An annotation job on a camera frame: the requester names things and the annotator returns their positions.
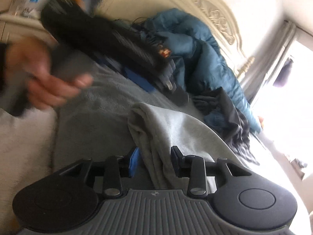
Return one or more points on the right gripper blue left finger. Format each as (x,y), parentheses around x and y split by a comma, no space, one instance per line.
(134,159)

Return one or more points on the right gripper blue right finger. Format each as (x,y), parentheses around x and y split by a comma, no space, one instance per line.
(178,162)

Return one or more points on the light grey hooded sweatshirt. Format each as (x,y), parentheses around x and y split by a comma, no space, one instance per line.
(155,130)

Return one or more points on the person's left hand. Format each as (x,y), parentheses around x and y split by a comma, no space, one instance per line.
(43,90)

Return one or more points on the grey bed blanket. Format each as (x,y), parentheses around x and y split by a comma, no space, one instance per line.
(93,125)

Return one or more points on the cream carved headboard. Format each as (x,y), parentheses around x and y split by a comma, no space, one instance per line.
(214,13)

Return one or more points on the dark grey jacket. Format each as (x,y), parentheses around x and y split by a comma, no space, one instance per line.
(221,115)

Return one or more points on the teal blue quilt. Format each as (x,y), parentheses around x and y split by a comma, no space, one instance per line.
(200,65)

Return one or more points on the grey window curtain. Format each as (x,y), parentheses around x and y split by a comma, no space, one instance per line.
(268,60)

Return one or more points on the beige folded garment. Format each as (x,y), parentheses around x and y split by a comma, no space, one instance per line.
(26,143)

